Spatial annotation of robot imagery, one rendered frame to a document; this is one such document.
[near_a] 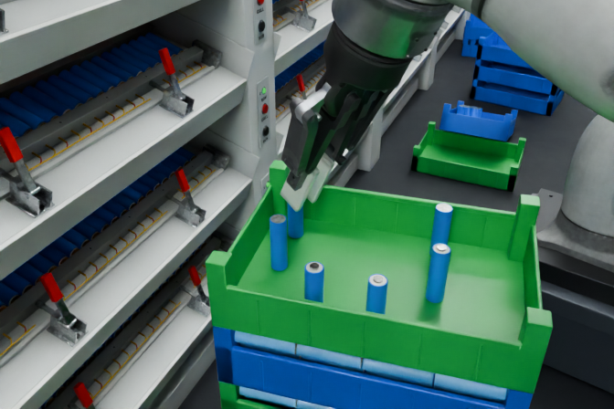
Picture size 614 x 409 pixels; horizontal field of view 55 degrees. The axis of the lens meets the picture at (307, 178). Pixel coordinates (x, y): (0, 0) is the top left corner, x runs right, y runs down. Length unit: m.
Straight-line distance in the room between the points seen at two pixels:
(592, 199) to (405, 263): 0.52
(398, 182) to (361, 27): 1.31
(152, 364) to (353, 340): 0.50
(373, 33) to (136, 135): 0.42
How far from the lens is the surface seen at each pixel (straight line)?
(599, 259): 1.16
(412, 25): 0.46
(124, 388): 0.97
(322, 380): 0.60
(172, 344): 1.02
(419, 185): 1.75
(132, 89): 0.84
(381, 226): 0.71
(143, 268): 0.87
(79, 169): 0.73
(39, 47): 0.64
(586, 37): 0.38
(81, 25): 0.67
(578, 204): 1.14
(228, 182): 1.03
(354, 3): 0.47
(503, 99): 2.32
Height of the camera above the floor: 0.90
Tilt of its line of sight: 31 degrees down
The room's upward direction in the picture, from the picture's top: straight up
